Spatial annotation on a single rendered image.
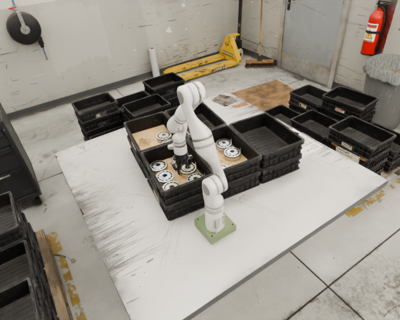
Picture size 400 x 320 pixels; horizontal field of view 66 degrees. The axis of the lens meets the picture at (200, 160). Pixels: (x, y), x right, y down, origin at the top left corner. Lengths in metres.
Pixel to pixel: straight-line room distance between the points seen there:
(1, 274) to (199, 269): 1.29
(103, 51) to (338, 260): 4.01
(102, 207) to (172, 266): 0.60
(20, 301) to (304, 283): 1.72
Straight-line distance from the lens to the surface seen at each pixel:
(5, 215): 2.52
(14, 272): 2.29
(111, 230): 1.77
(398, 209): 3.04
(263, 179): 1.89
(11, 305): 2.01
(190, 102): 1.29
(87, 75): 4.96
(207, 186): 1.37
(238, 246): 1.60
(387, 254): 2.69
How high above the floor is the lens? 1.99
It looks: 38 degrees down
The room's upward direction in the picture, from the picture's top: 5 degrees counter-clockwise
